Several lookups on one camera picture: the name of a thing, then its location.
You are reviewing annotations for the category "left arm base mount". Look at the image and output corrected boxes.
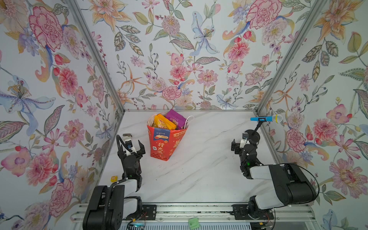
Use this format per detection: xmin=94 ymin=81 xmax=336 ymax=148
xmin=124 ymin=204 xmax=157 ymax=221

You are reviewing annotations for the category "aluminium front rail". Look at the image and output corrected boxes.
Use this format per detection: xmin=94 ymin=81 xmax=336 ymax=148
xmin=70 ymin=201 xmax=317 ymax=224

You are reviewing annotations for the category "purple grape candy bag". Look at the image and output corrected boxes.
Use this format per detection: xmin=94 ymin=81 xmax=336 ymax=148
xmin=165 ymin=109 xmax=187 ymax=129

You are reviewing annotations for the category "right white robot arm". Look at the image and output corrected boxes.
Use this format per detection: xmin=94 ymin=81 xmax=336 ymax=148
xmin=231 ymin=140 xmax=317 ymax=211

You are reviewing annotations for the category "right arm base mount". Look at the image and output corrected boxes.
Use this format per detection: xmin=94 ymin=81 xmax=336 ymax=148
xmin=230 ymin=204 xmax=274 ymax=220

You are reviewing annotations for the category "yellow candy bag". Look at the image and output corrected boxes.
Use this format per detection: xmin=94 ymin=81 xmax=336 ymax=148
xmin=152 ymin=114 xmax=177 ymax=130

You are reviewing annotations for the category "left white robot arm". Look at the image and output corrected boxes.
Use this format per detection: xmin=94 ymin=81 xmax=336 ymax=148
xmin=82 ymin=134 xmax=145 ymax=230

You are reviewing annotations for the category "red paper gift bag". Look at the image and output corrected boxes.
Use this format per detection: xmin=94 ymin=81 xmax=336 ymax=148
xmin=147 ymin=114 xmax=194 ymax=161

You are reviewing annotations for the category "green clip on rail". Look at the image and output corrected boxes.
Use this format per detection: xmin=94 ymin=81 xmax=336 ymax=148
xmin=188 ymin=218 xmax=200 ymax=230

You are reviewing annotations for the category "blue toy microphone on stand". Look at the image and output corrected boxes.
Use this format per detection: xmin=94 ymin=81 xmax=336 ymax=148
xmin=242 ymin=115 xmax=283 ymax=145

